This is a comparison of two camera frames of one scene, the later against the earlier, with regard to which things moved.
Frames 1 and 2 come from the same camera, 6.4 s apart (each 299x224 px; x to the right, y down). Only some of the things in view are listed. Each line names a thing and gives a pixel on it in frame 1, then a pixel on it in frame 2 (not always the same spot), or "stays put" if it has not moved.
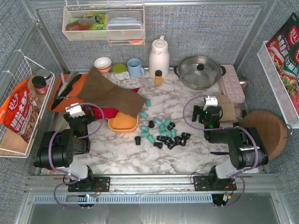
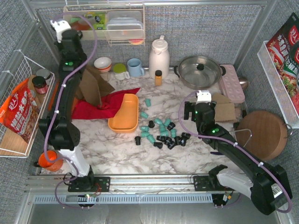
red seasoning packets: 284,45 stays put
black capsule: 151,124 stays put
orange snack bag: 20,112 stays put
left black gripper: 81,117 → 70,34
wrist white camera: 75,110 → 59,26
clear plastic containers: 124,24 stays put
